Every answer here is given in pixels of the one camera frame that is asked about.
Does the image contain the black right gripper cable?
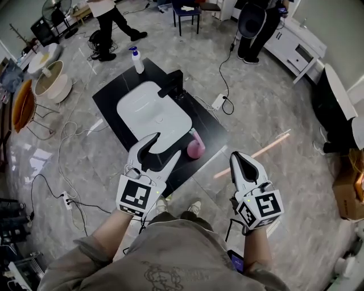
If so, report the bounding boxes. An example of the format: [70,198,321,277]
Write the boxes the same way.
[225,218,245,242]

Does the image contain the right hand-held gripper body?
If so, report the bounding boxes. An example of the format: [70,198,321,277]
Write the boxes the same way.
[231,181,285,231]

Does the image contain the black bathtub white rim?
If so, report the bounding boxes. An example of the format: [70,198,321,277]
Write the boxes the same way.
[311,63,359,143]

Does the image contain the white sink basin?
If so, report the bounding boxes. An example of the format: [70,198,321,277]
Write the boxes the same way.
[117,81,193,154]

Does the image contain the pink spray bottle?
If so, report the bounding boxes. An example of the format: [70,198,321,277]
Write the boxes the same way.
[187,127,206,159]

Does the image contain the white tall cabinet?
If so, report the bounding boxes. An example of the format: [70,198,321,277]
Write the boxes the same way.
[220,0,242,22]

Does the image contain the black top vanity cabinet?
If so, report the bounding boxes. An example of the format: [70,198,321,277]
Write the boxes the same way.
[92,57,230,198]

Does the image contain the dark blue chair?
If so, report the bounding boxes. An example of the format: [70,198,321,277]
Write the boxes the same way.
[170,0,201,37]

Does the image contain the orange wire frame chair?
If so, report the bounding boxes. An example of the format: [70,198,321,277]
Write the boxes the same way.
[11,79,60,140]

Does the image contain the black cable bundle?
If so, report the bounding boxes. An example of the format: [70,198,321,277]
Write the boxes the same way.
[88,30,116,57]

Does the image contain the long white floor cable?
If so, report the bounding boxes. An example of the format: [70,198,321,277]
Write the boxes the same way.
[56,120,109,199]

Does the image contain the black standing fan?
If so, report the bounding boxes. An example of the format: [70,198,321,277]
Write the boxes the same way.
[42,0,79,40]

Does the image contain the wooden chair dark seat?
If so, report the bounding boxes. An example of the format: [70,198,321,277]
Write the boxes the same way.
[198,0,222,20]

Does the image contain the black box speaker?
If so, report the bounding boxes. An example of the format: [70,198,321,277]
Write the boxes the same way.
[30,16,60,48]

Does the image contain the person's right forearm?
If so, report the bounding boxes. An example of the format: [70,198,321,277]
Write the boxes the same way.
[243,227,274,271]

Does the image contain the person's left shoe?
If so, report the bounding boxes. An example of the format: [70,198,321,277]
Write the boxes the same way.
[155,197,168,215]

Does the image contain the long black floor cable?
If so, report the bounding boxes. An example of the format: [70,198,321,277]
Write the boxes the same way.
[218,36,242,116]

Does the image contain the white round side table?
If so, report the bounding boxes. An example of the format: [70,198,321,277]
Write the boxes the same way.
[27,43,64,79]

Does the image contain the brown cardboard box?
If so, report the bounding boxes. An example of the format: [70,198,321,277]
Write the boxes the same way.
[332,149,364,221]

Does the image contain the black faucet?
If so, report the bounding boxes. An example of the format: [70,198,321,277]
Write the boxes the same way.
[157,69,185,100]

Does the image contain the black equipment rack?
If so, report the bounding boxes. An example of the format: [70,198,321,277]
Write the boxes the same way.
[0,198,32,245]

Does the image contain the white pump bottle blue cap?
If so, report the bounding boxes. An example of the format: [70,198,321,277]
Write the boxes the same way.
[129,46,145,74]

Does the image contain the beige round side table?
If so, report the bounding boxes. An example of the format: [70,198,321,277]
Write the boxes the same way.
[34,60,73,103]

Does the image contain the person's grey printed shirt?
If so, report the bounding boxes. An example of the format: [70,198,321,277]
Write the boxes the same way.
[36,218,291,291]

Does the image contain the wooden bench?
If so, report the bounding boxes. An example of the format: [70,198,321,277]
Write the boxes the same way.
[69,4,92,26]

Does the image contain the black device purple screen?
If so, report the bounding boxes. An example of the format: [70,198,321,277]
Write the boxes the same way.
[226,249,245,274]

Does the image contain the person's dark shorts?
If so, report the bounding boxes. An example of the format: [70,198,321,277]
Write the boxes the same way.
[149,210,214,232]

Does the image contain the white power strip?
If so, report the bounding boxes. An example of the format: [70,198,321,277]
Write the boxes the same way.
[61,191,73,210]
[211,93,227,111]

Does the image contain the thin black floor cable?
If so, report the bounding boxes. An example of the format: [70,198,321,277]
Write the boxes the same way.
[30,173,111,236]

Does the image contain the white drawer cabinet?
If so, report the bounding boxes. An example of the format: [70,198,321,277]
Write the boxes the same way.
[263,18,328,85]

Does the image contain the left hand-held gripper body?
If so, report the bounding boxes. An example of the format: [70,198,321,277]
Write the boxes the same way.
[115,159,167,218]

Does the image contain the person's left forearm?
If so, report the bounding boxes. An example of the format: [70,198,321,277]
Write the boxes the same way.
[92,209,134,261]

